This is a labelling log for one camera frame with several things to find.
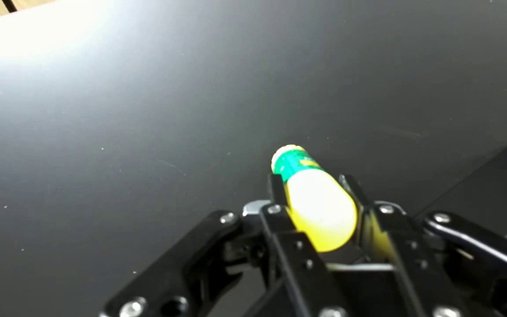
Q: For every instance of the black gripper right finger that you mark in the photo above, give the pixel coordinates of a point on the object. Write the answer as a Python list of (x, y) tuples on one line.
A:
[(454, 264)]

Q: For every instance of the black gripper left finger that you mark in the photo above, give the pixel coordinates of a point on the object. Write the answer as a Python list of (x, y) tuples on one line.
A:
[(255, 264)]

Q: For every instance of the yellow glue stick green cap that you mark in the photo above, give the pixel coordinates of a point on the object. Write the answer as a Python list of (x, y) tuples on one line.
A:
[(318, 204)]

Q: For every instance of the black rectangular box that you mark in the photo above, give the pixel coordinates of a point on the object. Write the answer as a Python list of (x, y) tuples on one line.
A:
[(494, 186)]

